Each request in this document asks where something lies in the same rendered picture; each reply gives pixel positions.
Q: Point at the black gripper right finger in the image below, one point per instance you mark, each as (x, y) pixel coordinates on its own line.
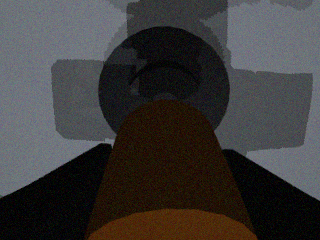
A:
(278, 211)

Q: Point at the orange knob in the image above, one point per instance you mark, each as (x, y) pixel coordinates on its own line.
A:
(167, 179)

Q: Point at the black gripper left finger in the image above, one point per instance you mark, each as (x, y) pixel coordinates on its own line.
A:
(58, 205)

